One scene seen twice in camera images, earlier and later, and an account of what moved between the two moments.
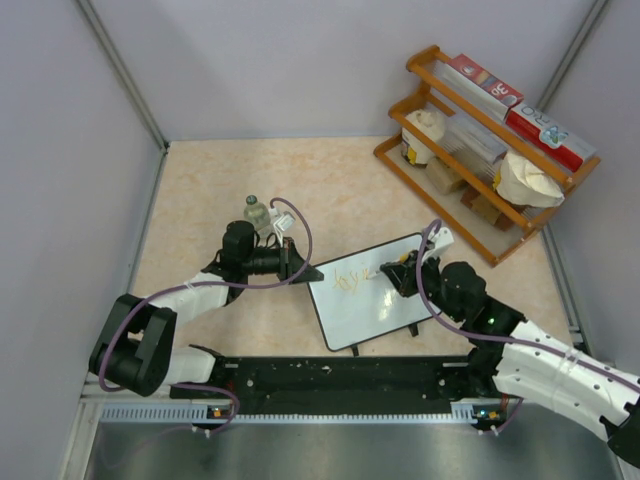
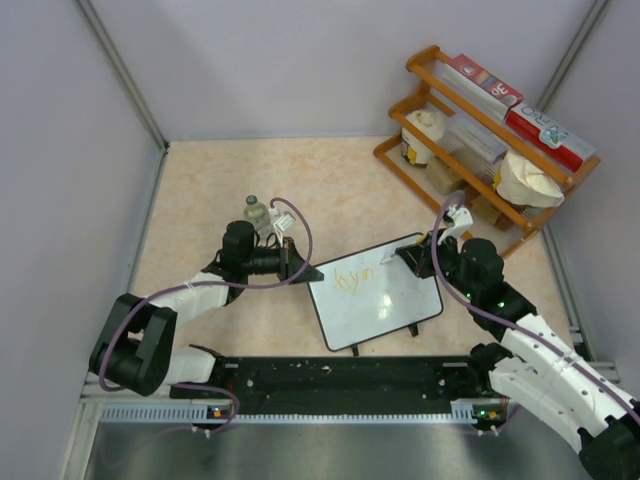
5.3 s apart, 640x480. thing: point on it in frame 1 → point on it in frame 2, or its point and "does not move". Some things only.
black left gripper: [289, 260] does not move
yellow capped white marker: [402, 259] → [419, 240]
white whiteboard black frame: [351, 308] does not move
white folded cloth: [523, 183] does not move
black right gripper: [404, 274] → [419, 257]
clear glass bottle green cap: [259, 215] does not move
